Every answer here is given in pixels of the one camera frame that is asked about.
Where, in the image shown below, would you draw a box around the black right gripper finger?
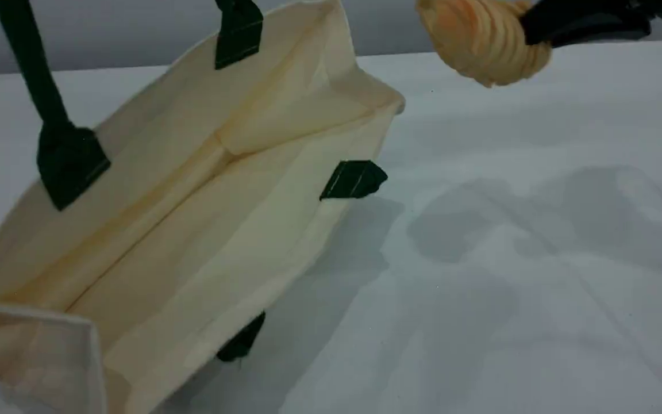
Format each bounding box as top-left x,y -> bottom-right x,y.
519,0 -> 653,45
549,20 -> 651,48

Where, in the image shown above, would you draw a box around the white canvas bag green handles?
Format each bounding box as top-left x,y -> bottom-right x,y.
0,0 -> 406,414

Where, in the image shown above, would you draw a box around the long ridged golden bread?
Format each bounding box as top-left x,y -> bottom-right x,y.
416,0 -> 553,88

